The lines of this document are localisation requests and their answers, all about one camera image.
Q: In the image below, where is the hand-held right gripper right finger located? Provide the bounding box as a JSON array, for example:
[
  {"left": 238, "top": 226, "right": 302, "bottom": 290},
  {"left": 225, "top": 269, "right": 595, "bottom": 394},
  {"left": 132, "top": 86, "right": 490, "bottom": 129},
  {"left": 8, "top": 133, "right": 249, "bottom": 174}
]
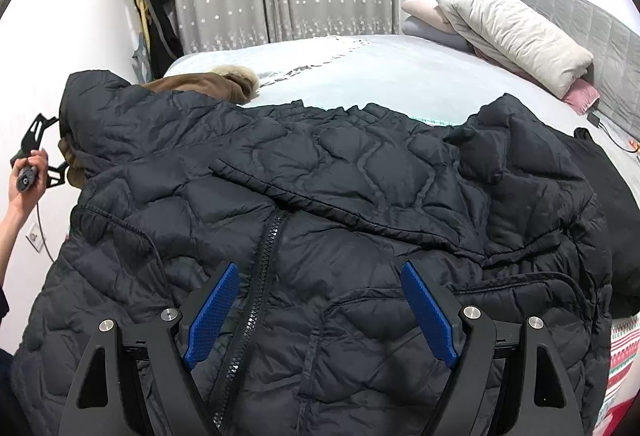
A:
[{"left": 401, "top": 260, "right": 586, "bottom": 436}]

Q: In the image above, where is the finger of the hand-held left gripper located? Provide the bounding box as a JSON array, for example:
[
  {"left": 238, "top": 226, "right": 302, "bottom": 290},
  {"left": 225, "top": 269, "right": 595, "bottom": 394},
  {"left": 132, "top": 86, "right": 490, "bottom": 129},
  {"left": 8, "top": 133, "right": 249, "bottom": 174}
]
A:
[
  {"left": 44, "top": 160, "right": 71, "bottom": 189},
  {"left": 16, "top": 113, "right": 60, "bottom": 157}
]

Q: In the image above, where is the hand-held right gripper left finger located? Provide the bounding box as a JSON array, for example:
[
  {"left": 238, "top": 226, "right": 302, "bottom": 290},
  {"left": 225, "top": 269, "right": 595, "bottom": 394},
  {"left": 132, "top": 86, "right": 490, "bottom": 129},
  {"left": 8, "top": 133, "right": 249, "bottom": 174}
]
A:
[{"left": 57, "top": 261, "right": 241, "bottom": 436}]

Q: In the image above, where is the black quilted jacket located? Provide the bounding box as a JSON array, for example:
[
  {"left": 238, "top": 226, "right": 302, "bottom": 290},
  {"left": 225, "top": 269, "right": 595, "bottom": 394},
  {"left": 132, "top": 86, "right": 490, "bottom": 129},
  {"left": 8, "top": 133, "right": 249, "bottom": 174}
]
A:
[{"left": 10, "top": 70, "right": 623, "bottom": 436}]

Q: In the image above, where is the person's left forearm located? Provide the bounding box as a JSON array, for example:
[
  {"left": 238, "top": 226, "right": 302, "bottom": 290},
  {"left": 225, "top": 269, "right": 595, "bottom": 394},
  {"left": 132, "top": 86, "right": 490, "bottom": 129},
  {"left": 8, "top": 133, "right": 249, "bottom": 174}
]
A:
[{"left": 0, "top": 209, "right": 38, "bottom": 289}]

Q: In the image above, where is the person's left hand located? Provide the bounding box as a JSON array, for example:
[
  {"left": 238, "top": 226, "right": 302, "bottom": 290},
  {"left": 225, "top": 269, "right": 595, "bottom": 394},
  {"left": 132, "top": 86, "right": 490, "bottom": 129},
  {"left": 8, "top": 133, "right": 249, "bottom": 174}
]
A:
[{"left": 9, "top": 149, "right": 51, "bottom": 218}]

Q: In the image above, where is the black hanging garment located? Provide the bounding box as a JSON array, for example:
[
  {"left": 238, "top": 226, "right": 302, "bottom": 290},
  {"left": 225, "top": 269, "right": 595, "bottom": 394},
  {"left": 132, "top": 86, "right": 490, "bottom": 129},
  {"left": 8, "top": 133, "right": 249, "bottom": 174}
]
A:
[{"left": 125, "top": 0, "right": 186, "bottom": 80}]

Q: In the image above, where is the brown fur-trimmed coat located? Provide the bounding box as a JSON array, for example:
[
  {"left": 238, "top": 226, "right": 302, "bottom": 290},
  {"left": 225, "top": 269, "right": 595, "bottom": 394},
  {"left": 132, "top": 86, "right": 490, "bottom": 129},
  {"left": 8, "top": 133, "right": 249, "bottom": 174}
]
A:
[{"left": 57, "top": 65, "right": 260, "bottom": 189}]

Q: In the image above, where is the printed knit-pattern blanket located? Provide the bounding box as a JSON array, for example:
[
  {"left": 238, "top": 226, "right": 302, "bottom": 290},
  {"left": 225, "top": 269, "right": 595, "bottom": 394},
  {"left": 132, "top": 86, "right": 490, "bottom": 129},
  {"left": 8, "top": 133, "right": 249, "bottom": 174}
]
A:
[{"left": 597, "top": 311, "right": 640, "bottom": 436}]

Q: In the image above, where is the bed with grey sheet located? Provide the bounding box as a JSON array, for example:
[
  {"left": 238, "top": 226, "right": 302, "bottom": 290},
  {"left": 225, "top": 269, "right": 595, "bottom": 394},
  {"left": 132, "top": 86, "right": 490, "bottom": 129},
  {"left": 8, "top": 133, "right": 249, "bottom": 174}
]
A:
[{"left": 162, "top": 34, "right": 640, "bottom": 317}]

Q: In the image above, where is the white lace throw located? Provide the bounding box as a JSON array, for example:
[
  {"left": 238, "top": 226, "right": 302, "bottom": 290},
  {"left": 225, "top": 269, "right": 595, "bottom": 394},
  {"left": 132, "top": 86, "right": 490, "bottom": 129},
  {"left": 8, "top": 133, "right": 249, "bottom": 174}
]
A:
[{"left": 255, "top": 36, "right": 371, "bottom": 90}]

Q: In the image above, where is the grey pillow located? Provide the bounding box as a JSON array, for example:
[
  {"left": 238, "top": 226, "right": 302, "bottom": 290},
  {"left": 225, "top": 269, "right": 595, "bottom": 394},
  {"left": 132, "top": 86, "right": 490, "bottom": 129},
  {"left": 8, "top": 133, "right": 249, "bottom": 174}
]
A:
[{"left": 401, "top": 15, "right": 476, "bottom": 52}]

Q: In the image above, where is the beige puffer jacket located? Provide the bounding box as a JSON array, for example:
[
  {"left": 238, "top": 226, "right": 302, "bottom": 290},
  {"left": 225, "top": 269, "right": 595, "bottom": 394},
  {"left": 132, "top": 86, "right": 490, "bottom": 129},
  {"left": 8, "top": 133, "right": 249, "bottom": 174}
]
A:
[{"left": 432, "top": 0, "right": 595, "bottom": 100}]

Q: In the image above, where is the pink pillow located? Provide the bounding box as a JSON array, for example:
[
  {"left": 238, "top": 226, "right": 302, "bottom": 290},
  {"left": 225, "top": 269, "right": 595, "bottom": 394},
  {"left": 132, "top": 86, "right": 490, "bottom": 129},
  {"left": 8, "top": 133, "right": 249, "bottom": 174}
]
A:
[{"left": 401, "top": 0, "right": 451, "bottom": 24}]

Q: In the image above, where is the grey quilted blanket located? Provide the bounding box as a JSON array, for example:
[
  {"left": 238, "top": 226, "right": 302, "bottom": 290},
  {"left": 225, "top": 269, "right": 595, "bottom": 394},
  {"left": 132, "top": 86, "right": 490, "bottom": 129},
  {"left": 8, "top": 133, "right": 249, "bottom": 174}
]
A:
[{"left": 465, "top": 0, "right": 640, "bottom": 142}]

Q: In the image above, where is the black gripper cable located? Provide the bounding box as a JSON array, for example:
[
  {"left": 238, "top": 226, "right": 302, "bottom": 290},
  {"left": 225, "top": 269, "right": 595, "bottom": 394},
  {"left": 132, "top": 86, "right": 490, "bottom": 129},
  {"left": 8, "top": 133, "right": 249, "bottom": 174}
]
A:
[{"left": 32, "top": 193, "right": 58, "bottom": 264}]

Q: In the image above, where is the black charger with orange cable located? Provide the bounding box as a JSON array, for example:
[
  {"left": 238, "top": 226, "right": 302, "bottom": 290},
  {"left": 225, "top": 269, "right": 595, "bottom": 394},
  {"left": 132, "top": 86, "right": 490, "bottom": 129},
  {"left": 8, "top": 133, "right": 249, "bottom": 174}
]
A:
[{"left": 587, "top": 110, "right": 626, "bottom": 144}]

